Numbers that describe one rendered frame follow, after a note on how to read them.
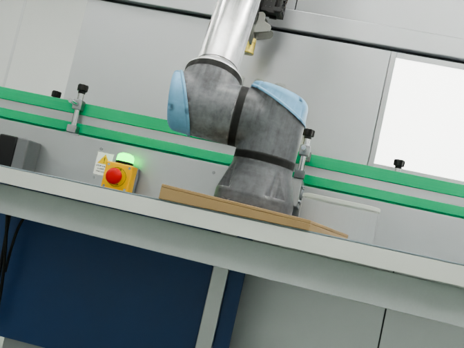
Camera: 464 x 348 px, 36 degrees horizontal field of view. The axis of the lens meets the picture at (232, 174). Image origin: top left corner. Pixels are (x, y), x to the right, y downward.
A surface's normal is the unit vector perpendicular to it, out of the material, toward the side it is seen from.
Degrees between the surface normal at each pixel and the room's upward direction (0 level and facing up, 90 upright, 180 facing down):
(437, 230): 90
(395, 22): 90
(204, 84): 68
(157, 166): 90
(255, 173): 73
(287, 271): 90
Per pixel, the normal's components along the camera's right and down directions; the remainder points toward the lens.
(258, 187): 0.12, -0.35
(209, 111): -0.11, 0.12
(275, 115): -0.03, -0.08
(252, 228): -0.37, -0.16
